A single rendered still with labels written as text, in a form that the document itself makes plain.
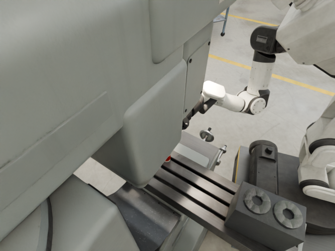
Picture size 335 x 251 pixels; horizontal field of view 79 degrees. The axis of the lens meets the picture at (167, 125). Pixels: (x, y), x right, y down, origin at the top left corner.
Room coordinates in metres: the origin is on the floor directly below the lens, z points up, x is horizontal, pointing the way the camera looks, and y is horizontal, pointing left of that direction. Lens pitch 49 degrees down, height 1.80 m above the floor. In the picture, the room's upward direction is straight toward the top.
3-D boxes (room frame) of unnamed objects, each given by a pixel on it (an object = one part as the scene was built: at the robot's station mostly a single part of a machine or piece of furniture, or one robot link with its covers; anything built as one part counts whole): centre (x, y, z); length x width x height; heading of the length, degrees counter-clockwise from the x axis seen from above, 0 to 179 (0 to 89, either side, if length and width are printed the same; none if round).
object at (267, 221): (0.25, -0.35, 1.00); 0.22 x 0.12 x 0.20; 63
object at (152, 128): (0.34, 0.11, 1.47); 0.24 x 0.19 x 0.26; 57
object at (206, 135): (0.92, -0.27, 0.60); 0.16 x 0.12 x 0.12; 147
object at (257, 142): (0.89, -0.73, 0.50); 0.20 x 0.05 x 0.20; 72
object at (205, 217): (0.50, -0.01, 0.86); 1.24 x 0.23 x 0.08; 57
